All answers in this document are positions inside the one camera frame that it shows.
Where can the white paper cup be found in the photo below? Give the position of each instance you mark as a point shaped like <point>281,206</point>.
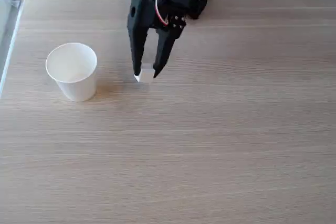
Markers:
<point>72,69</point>

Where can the small white block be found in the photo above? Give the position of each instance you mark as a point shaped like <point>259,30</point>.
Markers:
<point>146,75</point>

